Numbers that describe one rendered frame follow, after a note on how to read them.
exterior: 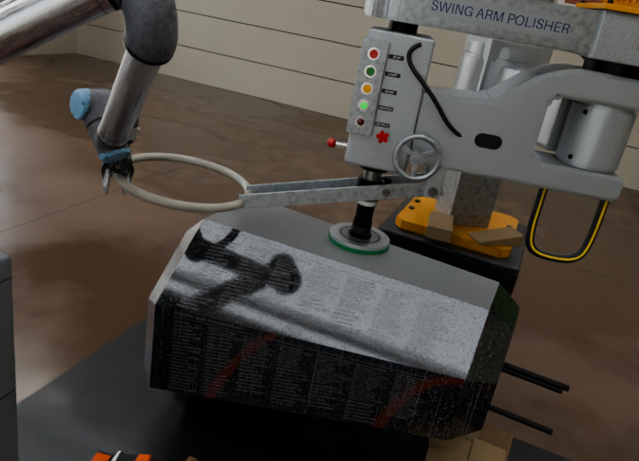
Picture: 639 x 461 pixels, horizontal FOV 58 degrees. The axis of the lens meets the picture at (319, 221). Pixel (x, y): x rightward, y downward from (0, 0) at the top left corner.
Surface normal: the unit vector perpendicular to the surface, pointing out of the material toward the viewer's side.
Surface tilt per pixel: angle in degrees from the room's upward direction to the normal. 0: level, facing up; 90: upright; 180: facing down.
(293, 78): 90
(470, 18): 90
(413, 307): 45
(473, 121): 90
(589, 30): 90
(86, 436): 0
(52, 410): 0
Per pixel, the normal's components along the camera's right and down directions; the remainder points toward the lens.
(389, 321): -0.14, -0.44
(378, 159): -0.13, 0.35
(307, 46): -0.37, 0.29
